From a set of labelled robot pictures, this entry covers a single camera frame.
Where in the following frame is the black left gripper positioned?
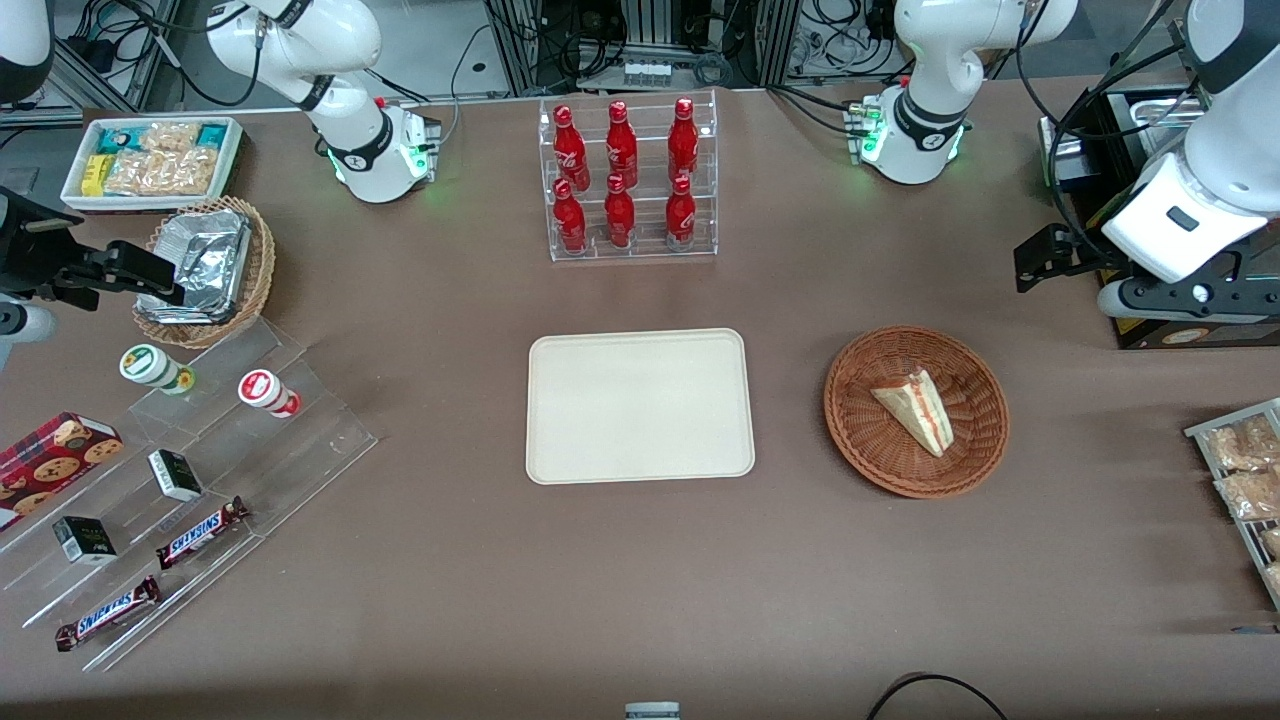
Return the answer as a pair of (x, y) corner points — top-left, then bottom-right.
(1014, 224), (1280, 298)

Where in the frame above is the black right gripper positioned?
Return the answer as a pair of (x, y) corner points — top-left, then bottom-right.
(0, 187), (188, 307)

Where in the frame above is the triangle sandwich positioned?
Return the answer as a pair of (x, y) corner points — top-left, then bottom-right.
(870, 368), (959, 459)

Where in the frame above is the oval light wicker basket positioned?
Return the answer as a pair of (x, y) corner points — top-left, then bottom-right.
(132, 195), (277, 350)

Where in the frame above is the round brown wicker basket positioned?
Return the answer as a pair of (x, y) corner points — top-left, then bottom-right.
(823, 325), (1010, 500)

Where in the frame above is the cream plastic tray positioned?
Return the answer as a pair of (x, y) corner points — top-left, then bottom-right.
(525, 327), (757, 487)

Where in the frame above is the silver foil pouch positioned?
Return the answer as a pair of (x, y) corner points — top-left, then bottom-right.
(134, 286), (229, 325)
(150, 208), (252, 306)

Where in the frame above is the white rectangular snack bin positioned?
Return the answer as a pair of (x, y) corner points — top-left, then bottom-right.
(59, 116), (247, 214)

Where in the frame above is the green lid white cup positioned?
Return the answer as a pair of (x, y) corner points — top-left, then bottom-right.
(119, 343), (197, 396)

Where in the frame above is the clear bag of crackers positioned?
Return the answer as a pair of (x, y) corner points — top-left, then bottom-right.
(103, 146), (219, 198)
(138, 121), (203, 158)

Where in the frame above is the red lid white cup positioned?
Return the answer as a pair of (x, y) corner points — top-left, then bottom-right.
(237, 368), (302, 419)

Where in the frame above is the steel pan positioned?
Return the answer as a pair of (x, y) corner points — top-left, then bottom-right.
(1128, 87), (1219, 128)

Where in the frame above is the small dark green box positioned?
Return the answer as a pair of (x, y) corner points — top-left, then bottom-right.
(147, 448), (205, 503)
(51, 515), (119, 566)

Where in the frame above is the red tartan cookie box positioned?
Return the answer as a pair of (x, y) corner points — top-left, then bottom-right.
(0, 411), (125, 533)

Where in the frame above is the clear acrylic stepped display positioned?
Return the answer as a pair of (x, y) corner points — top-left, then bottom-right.
(0, 317), (380, 674)

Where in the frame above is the brown Snickers bar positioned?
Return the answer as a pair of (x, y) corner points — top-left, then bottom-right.
(154, 496), (252, 572)
(54, 574), (163, 654)

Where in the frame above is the red cola bottle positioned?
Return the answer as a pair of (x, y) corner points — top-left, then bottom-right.
(667, 96), (700, 186)
(552, 178), (589, 255)
(664, 174), (698, 246)
(603, 172), (637, 250)
(605, 99), (640, 191)
(552, 104), (592, 193)

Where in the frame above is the clear acrylic bottle rack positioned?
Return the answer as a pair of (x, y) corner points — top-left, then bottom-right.
(537, 88), (720, 264)

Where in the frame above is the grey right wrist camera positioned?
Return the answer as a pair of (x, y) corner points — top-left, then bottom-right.
(0, 299), (57, 373)

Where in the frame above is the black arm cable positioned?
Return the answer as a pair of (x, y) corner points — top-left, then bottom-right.
(1014, 0), (1203, 256)

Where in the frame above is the aluminium frame rail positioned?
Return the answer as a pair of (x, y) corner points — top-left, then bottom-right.
(0, 0), (183, 126)

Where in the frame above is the grey wire rack tray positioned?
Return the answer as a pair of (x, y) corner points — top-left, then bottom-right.
(1184, 397), (1280, 612)

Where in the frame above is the black cable loop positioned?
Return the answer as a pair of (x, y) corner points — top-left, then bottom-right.
(864, 671), (1012, 720)

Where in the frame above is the aluminium frame rack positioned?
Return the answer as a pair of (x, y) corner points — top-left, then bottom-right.
(484, 0), (803, 98)

